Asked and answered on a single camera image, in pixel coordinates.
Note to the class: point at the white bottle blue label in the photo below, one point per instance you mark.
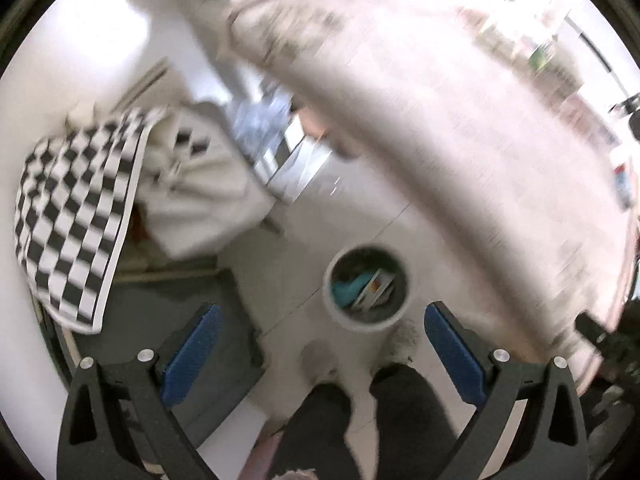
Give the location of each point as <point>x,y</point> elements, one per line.
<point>621,177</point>

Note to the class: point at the grey right slipper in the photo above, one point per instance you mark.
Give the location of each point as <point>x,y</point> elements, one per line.
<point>401,342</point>

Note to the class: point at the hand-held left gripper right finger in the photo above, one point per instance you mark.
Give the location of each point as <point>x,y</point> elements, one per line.
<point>452,355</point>

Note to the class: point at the white round trash bin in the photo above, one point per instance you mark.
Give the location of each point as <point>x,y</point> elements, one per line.
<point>400,280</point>

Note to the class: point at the person's left leg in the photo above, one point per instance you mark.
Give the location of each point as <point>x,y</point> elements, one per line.
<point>320,430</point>

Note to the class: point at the clear plastic bag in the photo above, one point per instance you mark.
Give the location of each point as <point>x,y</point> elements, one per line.
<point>260,120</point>

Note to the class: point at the black white checkered cloth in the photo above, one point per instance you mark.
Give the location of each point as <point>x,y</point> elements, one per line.
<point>75,230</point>

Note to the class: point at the grey floor mat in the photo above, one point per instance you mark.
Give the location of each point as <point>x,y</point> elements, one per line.
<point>235,340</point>

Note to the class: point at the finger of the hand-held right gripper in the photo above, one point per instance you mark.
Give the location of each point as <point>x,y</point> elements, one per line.
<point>590,327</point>

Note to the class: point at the white printed card box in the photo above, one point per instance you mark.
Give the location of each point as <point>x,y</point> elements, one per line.
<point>376,290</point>

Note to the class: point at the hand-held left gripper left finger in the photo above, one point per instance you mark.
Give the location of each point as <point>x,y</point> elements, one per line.
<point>194,352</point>

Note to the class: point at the teal wrapper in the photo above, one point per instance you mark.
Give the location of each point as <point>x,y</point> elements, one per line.
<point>347,288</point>

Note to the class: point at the grey slipper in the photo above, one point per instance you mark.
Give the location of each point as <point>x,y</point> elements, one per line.
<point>318,360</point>
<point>401,342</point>

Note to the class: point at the grey left slipper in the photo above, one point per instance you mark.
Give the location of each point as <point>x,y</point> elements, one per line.
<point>318,360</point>

